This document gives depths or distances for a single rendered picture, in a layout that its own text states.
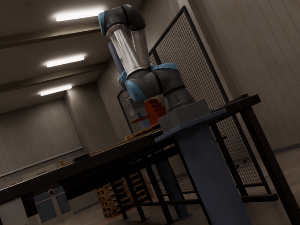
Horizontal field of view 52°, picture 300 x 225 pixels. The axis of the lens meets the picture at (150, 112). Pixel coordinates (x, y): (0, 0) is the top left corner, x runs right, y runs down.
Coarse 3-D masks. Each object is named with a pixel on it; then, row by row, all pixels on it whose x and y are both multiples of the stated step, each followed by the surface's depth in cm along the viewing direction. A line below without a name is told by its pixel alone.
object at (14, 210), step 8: (16, 200) 138; (0, 208) 135; (8, 208) 136; (16, 208) 137; (24, 208) 138; (0, 216) 134; (8, 216) 135; (16, 216) 136; (24, 216) 137; (8, 224) 134; (16, 224) 135; (24, 224) 136
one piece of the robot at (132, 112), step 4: (128, 100) 194; (132, 100) 194; (128, 104) 196; (132, 104) 193; (136, 104) 194; (140, 104) 195; (128, 108) 197; (132, 108) 193; (136, 108) 193; (140, 108) 194; (144, 108) 196; (132, 112) 194; (136, 112) 192; (140, 112) 197; (140, 116) 195
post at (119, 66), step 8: (112, 48) 399; (112, 56) 405; (120, 64) 396; (120, 72) 399; (144, 112) 388; (144, 120) 385; (144, 128) 384; (160, 168) 378; (168, 168) 378; (168, 176) 375; (168, 184) 372; (168, 192) 378; (176, 192) 372; (176, 208) 372; (184, 208) 370; (184, 216) 367
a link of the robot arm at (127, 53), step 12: (108, 12) 157; (120, 12) 157; (108, 24) 155; (120, 24) 155; (108, 36) 158; (120, 36) 154; (120, 48) 152; (132, 48) 153; (132, 60) 149; (132, 72) 145; (144, 72) 145; (132, 84) 142; (144, 84) 142; (156, 84) 144; (132, 96) 148; (144, 96) 144
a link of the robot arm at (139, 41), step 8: (128, 8) 158; (136, 8) 162; (128, 16) 158; (136, 16) 161; (136, 24) 163; (144, 24) 167; (136, 32) 168; (144, 32) 171; (136, 40) 172; (144, 40) 173; (136, 48) 177; (144, 48) 176; (144, 56) 180; (144, 64) 184; (152, 64) 190
